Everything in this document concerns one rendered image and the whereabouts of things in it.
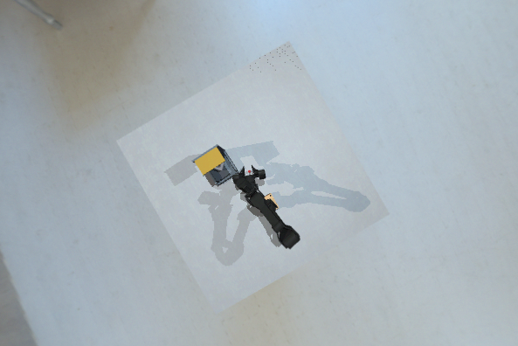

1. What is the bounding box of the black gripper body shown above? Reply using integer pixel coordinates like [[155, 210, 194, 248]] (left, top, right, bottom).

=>
[[232, 170, 266, 185]]

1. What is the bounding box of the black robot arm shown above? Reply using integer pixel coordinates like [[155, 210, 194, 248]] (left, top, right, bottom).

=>
[[236, 177, 300, 249]]

